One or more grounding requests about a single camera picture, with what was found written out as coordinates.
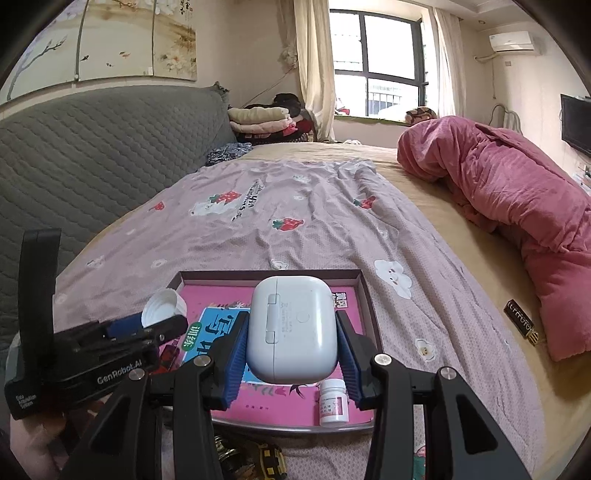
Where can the pink tray box lid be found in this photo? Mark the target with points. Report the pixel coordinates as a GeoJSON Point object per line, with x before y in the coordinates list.
{"type": "Point", "coordinates": [369, 314]}

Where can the floral wall painting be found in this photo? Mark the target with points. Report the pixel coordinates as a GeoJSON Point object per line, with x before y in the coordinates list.
{"type": "Point", "coordinates": [115, 41]}

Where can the strawberry printed pink blanket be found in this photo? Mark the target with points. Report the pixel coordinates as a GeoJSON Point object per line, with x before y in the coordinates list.
{"type": "Point", "coordinates": [300, 240]}

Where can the cream curtain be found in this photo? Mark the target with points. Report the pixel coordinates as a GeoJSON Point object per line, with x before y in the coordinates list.
{"type": "Point", "coordinates": [314, 69]}
{"type": "Point", "coordinates": [450, 64]}

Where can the white plastic bottle cap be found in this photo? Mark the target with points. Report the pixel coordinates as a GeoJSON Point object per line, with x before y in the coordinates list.
{"type": "Point", "coordinates": [161, 307]}

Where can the black wall television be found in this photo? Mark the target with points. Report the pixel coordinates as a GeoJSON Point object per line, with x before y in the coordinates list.
{"type": "Point", "coordinates": [577, 124]}

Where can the black and gold small case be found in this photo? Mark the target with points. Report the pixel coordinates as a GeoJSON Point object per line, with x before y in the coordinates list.
{"type": "Point", "coordinates": [521, 321]}

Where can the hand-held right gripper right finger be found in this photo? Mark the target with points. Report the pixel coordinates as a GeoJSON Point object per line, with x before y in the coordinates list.
{"type": "Point", "coordinates": [348, 360]}

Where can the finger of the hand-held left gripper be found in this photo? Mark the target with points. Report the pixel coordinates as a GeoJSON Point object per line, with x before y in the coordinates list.
{"type": "Point", "coordinates": [122, 326]}
{"type": "Point", "coordinates": [161, 333]}

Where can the dark patterned cloth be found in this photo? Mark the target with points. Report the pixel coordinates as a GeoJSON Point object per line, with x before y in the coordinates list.
{"type": "Point", "coordinates": [228, 154]}

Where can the brown patterned cushion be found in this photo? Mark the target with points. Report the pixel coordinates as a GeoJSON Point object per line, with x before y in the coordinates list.
{"type": "Point", "coordinates": [421, 115]}

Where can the pink quilted duvet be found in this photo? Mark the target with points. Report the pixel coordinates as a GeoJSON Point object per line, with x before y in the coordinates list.
{"type": "Point", "coordinates": [508, 184]}

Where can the small dark red bottle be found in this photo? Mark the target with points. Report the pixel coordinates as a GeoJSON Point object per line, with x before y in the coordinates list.
{"type": "Point", "coordinates": [170, 357]}

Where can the stack of folded clothes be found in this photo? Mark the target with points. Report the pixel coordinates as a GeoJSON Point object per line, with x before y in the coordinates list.
{"type": "Point", "coordinates": [263, 122]}

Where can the grey quilted headboard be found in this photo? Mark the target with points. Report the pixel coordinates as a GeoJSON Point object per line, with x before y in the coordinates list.
{"type": "Point", "coordinates": [92, 157]}

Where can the beige bed sheet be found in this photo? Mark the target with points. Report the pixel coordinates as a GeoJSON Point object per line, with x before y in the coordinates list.
{"type": "Point", "coordinates": [461, 258]}

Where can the small white pill bottle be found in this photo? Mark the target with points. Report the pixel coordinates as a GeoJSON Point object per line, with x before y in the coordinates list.
{"type": "Point", "coordinates": [333, 404]}

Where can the black framed window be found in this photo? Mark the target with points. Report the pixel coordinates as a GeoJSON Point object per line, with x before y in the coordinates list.
{"type": "Point", "coordinates": [383, 69]}

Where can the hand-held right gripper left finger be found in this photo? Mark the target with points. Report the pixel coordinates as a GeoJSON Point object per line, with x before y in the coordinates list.
{"type": "Point", "coordinates": [233, 364]}

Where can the white air conditioner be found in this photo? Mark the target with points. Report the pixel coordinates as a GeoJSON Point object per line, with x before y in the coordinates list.
{"type": "Point", "coordinates": [511, 41]}

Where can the white earbuds case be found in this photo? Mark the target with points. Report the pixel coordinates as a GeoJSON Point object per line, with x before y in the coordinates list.
{"type": "Point", "coordinates": [291, 327]}

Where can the pink book with blue label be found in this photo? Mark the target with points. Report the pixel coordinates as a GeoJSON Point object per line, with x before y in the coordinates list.
{"type": "Point", "coordinates": [217, 300]}

